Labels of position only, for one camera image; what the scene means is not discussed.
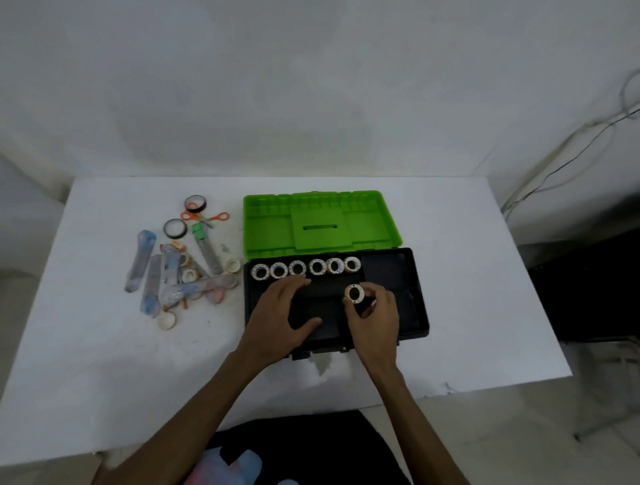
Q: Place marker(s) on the person's right hand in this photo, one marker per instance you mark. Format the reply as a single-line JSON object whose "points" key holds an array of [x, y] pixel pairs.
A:
{"points": [[380, 340]]}

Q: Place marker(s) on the person's left hand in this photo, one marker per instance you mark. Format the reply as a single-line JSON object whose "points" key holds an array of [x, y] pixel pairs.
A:
{"points": [[272, 330]]}

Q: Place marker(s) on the black toolbox tray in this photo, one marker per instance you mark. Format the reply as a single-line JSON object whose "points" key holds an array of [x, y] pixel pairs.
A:
{"points": [[390, 275]]}

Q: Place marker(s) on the pile of small tape rolls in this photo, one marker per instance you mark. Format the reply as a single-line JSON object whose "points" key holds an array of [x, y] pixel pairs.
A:
{"points": [[226, 266]]}

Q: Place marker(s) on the green utility knife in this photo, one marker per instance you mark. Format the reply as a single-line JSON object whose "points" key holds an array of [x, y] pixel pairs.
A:
{"points": [[210, 257]]}

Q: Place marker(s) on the black toolbox with green lid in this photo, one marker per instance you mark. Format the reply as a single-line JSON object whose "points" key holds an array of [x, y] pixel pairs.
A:
{"points": [[270, 230]]}

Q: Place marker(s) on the orange handled scissors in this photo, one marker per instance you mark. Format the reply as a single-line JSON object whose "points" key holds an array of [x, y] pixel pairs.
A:
{"points": [[216, 217]]}

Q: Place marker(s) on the blue knife package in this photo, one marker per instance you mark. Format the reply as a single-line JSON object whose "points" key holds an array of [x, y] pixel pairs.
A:
{"points": [[151, 287], [140, 262]]}

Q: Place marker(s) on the dark tape roll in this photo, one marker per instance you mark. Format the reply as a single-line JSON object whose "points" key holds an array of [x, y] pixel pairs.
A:
{"points": [[166, 230]]}

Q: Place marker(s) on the black tape roll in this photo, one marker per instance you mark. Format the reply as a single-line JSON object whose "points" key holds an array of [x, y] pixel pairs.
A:
{"points": [[187, 204]]}

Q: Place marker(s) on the person's left forearm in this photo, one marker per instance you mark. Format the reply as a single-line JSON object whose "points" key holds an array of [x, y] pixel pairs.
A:
{"points": [[175, 429]]}

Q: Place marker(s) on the person's right forearm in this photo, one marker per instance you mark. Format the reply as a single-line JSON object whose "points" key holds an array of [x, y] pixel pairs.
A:
{"points": [[420, 434]]}

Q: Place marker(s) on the person's black clothing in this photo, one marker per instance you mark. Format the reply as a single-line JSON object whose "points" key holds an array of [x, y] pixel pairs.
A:
{"points": [[310, 444]]}

